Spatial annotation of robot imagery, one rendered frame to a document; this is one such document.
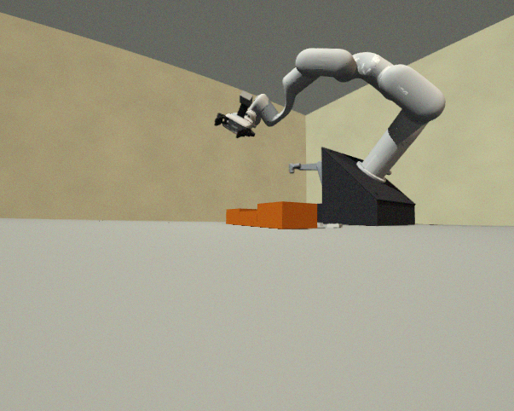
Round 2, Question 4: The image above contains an orange bin with nuts and bolts label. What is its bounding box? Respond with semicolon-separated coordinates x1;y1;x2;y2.
226;201;317;229

